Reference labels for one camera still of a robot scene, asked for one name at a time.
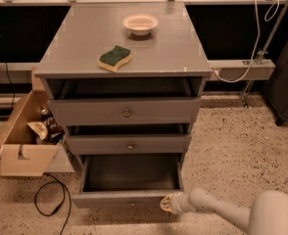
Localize metal stand pole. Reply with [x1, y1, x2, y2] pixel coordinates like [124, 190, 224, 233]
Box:
[240, 0, 288, 109]

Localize grey middle drawer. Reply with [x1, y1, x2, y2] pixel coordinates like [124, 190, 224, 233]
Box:
[66, 123, 191, 155]

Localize green yellow sponge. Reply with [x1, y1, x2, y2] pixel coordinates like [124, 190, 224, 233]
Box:
[98, 45, 131, 72]

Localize cardboard box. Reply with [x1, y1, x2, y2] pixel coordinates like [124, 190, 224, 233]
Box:
[0, 67, 66, 176]

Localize grey bottom drawer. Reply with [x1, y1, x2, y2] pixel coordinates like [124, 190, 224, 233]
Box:
[72, 154, 183, 209]

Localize dark grey cabinet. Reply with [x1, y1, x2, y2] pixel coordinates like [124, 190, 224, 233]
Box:
[264, 40, 288, 125]

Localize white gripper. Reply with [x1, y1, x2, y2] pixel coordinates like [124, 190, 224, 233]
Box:
[160, 192, 192, 214]

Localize grey drawer cabinet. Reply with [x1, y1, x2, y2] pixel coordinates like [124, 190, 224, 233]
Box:
[34, 1, 214, 164]

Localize grey top drawer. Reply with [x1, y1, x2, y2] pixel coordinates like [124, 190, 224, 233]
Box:
[49, 77, 200, 126]

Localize grey drawer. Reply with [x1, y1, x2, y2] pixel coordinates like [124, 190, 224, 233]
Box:
[49, 77, 200, 126]
[66, 123, 191, 155]
[72, 154, 183, 209]

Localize white bowl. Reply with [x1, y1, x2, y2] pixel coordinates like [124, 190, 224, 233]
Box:
[122, 14, 159, 36]

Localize trash items in box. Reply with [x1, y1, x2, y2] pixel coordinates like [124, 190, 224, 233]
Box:
[27, 109, 65, 145]

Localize black floor cable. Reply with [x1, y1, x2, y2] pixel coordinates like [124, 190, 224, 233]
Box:
[33, 172, 72, 235]

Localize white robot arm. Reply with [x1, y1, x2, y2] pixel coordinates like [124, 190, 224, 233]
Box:
[160, 188, 288, 235]

